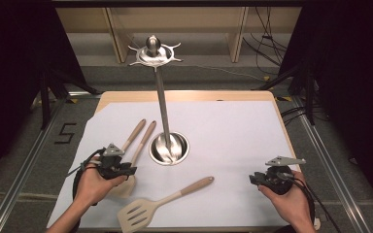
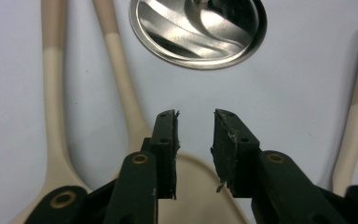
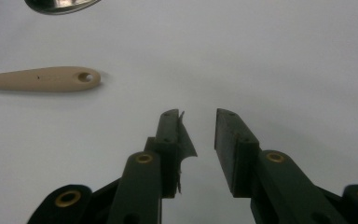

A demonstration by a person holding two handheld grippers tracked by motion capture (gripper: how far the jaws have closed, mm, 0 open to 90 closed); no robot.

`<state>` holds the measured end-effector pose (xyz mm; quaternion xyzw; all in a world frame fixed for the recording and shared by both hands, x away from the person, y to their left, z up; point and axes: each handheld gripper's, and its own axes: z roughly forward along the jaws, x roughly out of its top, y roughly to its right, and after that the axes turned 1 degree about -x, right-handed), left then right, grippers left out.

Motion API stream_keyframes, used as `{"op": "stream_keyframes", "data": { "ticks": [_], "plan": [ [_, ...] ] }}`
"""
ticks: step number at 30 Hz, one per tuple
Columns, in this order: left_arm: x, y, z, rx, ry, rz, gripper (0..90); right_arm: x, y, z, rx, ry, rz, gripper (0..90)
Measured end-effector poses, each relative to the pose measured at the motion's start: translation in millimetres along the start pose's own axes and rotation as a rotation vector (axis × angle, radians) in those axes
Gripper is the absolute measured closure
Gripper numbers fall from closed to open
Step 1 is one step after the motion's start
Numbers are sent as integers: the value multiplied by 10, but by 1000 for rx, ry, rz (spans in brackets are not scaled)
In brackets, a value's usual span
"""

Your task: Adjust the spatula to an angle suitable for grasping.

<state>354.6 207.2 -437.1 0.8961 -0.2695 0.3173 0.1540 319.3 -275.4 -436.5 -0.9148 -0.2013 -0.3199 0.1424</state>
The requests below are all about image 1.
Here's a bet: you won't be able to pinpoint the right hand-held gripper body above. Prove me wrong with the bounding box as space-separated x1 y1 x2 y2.
261 155 307 196

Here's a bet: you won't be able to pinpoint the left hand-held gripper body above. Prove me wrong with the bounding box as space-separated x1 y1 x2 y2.
97 143 126 181

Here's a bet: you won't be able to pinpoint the beige utensil with wooden handle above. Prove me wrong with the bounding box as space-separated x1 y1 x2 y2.
109 120 157 199
121 118 147 153

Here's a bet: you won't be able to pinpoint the steel utensil stand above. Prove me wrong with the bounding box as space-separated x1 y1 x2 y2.
127 34 190 167

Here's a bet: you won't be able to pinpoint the person's right hand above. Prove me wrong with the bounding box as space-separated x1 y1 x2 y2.
257 170 314 225

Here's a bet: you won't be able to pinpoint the person's left hand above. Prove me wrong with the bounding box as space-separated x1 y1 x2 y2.
74 156 128 209

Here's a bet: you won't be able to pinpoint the white table sheet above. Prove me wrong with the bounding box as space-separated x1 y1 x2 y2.
46 100 301 229

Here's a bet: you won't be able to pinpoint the black metal stand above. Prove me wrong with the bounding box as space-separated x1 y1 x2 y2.
38 68 102 131
253 63 318 126

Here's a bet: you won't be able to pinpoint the black curtain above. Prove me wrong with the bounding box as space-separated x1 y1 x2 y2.
277 0 373 215
0 0 102 190

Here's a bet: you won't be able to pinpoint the beige office desk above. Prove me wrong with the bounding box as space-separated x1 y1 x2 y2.
55 7 303 64

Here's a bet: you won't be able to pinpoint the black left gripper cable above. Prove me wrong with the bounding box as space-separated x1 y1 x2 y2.
66 148 107 208

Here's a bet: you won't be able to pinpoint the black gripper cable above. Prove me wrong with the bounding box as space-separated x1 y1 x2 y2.
66 148 107 208
280 172 343 233

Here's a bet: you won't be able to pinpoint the beige slotted spatula wooden handle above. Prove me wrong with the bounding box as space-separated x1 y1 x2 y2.
117 176 216 233

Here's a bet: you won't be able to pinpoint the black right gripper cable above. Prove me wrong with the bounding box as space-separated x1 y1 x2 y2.
280 172 343 233

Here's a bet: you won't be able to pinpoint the aluminium floor rail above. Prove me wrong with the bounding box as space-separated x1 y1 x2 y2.
291 96 367 233
0 98 67 233

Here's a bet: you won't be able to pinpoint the black cables beside table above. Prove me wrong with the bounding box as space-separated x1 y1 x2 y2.
279 104 330 126

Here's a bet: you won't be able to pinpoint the white floor cable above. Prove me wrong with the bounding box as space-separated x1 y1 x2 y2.
186 62 267 83

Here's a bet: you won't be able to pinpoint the black cables under desk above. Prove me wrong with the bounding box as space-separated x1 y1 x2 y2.
242 7 289 76

